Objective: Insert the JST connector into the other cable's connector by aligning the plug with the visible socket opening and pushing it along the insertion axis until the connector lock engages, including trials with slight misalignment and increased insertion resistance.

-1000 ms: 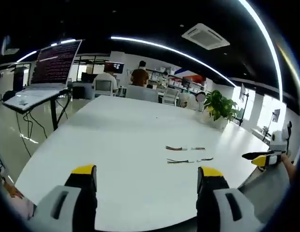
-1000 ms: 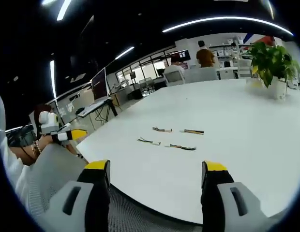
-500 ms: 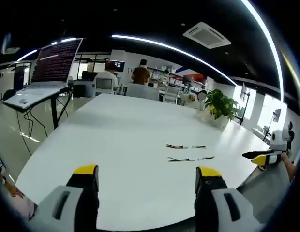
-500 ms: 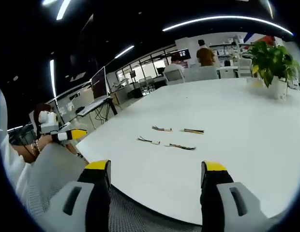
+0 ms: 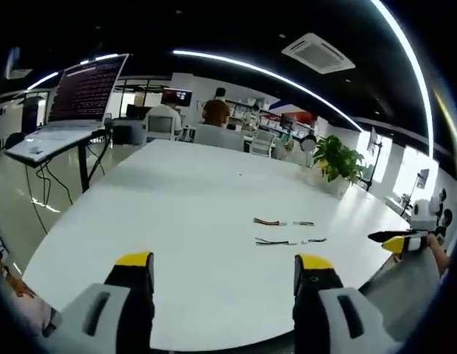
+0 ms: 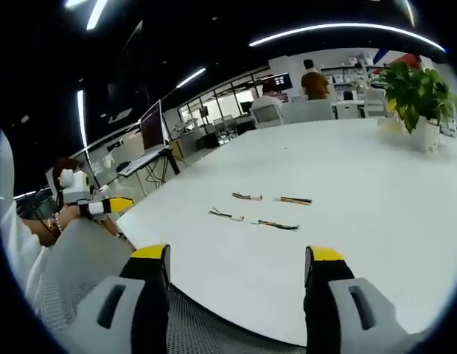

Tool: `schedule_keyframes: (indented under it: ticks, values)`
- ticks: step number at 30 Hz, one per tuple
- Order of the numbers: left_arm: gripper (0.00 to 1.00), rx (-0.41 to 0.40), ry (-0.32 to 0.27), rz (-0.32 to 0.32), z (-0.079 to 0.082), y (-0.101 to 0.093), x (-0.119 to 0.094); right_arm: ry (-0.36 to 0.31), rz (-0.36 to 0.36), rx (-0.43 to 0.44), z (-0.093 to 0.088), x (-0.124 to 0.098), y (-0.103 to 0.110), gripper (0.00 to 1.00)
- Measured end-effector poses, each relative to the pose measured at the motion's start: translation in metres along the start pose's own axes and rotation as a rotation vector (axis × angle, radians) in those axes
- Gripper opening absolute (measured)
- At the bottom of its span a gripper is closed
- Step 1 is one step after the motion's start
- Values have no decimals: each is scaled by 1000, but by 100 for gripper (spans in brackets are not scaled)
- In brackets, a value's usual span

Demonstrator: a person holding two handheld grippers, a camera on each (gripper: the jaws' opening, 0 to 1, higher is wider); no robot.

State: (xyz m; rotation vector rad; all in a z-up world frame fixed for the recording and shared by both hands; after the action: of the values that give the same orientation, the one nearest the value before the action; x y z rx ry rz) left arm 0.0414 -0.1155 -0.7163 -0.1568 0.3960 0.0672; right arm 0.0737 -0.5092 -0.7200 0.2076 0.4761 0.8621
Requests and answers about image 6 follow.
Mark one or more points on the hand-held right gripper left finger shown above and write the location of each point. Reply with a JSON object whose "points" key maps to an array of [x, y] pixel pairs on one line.
{"points": [[140, 295]]}

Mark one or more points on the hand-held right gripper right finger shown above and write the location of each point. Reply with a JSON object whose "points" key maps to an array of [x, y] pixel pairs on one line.
{"points": [[324, 295]]}

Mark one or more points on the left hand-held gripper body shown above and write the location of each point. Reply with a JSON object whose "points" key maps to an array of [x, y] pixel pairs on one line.
{"points": [[74, 188]]}

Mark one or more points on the person's left hand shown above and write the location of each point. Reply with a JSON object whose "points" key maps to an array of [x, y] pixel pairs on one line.
{"points": [[69, 217]]}

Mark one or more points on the ceiling light strip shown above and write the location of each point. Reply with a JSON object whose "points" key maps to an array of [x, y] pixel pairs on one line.
{"points": [[342, 26], [191, 77], [81, 118], [95, 14]]}

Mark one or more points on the person's white clothing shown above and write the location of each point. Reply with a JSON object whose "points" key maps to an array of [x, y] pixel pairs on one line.
{"points": [[14, 236]]}

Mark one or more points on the computer monitor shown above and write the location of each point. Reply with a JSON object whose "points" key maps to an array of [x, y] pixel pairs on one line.
{"points": [[153, 127]]}

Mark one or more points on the white mesh office chair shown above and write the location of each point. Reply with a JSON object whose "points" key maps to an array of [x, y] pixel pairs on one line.
{"points": [[267, 115]]}

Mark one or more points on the storage shelves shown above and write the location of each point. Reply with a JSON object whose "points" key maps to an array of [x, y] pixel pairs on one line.
{"points": [[342, 75]]}

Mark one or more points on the green potted plant white pot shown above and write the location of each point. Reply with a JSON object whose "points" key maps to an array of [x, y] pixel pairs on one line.
{"points": [[416, 92]]}

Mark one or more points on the wall screen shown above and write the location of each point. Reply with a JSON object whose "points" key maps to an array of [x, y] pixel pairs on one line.
{"points": [[281, 81]]}

